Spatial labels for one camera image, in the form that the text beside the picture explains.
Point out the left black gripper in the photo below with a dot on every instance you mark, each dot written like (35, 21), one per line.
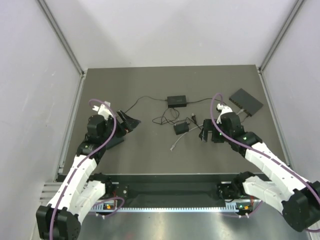
(130, 122)

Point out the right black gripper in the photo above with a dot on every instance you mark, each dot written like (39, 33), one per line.
(208, 125)

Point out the black power brick adapter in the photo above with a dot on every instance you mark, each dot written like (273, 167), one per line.
(177, 101)

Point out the dark grey network switch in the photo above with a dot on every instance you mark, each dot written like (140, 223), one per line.
(243, 100)

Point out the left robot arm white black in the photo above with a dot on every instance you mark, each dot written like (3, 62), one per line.
(82, 190)

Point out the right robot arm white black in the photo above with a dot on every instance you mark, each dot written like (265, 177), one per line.
(293, 196)

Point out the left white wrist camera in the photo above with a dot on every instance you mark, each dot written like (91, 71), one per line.
(102, 108)

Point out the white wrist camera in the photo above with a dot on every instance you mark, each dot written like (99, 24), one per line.
(222, 109)
(102, 108)

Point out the small black wall adapter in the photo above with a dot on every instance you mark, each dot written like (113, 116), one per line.
(181, 128)

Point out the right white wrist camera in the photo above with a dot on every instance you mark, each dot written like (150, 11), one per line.
(222, 109)

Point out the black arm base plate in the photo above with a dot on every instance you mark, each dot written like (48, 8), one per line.
(170, 190)

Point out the grey slotted cable duct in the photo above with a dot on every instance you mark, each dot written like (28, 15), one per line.
(228, 207)

